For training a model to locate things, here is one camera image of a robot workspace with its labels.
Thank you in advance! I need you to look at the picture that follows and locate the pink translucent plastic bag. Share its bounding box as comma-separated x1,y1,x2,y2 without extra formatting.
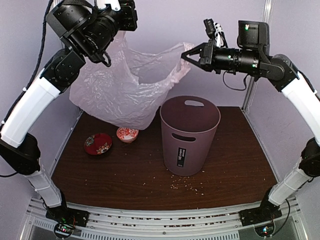
69,31,194,130

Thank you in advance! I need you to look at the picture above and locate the mauve plastic trash bin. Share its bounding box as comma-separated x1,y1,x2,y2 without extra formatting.
159,96,221,176

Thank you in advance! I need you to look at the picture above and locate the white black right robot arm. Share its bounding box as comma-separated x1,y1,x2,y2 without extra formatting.
181,19,320,221

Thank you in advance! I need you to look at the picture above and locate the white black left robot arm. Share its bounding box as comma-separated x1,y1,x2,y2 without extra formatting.
0,0,138,222

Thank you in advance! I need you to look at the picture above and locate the red white patterned bowl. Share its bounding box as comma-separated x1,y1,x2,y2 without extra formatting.
116,127,139,143

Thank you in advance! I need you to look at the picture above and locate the red floral plate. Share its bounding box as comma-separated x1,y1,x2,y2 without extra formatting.
83,133,113,156

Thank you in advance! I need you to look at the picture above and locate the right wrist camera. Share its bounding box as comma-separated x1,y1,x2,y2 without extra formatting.
203,18,228,48

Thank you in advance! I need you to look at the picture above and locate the right aluminium frame post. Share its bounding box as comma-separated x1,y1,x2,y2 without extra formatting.
241,0,273,111

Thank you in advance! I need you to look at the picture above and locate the black braided left cable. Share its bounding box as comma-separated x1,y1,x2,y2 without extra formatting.
23,0,55,88

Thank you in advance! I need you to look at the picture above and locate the aluminium front rail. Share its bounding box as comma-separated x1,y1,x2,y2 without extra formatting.
19,197,308,240

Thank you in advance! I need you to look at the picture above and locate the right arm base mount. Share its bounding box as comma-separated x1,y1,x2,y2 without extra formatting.
239,207,282,238

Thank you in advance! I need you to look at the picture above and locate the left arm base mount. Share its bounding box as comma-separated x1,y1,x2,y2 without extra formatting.
45,206,90,240

